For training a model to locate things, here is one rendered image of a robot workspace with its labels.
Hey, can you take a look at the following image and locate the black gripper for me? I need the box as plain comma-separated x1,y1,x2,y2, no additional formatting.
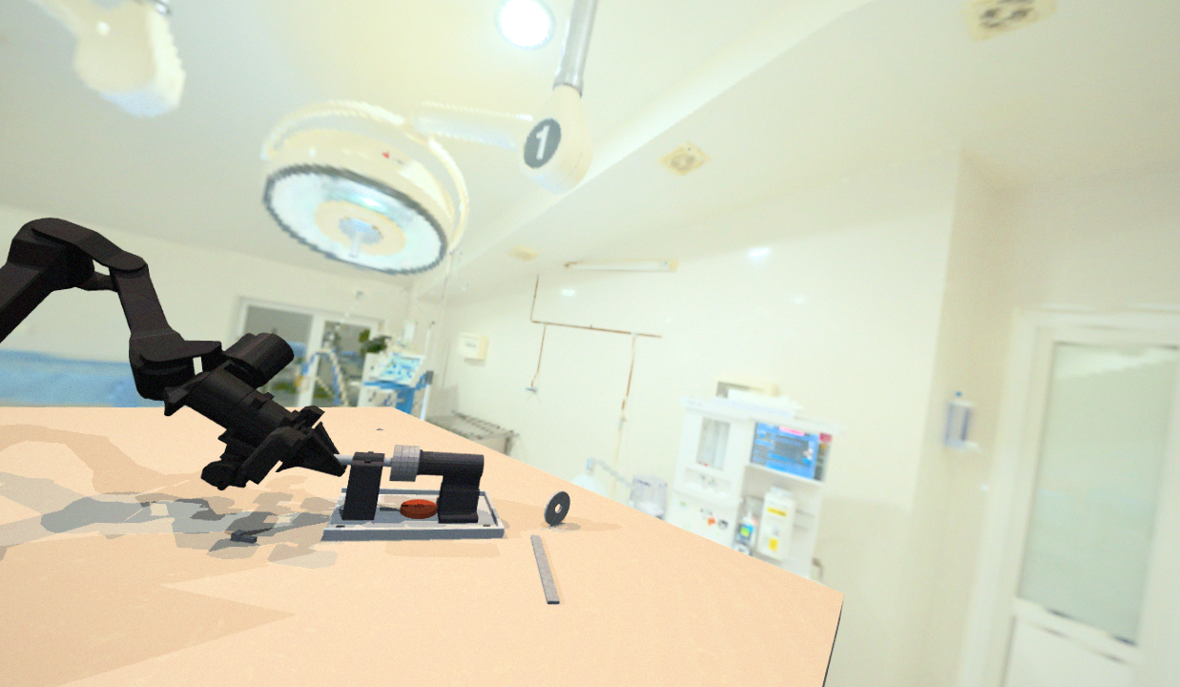
219,390,348,485

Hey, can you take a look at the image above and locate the grey flat bar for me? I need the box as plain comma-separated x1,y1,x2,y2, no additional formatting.
530,534,559,604

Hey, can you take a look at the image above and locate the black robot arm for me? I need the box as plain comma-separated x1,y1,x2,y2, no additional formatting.
0,218,294,490

